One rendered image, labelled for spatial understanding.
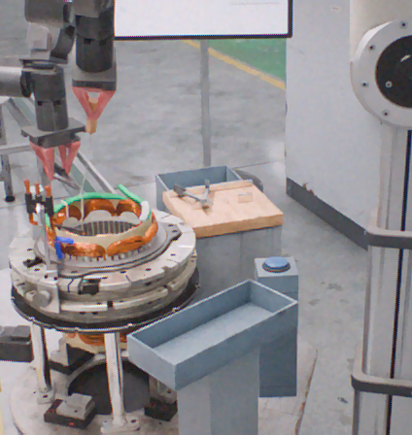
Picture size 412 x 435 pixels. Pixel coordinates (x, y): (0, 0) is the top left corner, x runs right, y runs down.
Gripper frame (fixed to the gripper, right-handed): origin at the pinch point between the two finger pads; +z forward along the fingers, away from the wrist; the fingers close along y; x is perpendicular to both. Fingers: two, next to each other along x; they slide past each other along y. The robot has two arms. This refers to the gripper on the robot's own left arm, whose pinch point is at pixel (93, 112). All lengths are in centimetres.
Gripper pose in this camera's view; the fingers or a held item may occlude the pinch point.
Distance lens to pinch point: 131.9
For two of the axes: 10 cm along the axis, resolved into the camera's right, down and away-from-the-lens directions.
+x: 9.9, 0.1, 1.5
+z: -1.1, 7.4, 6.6
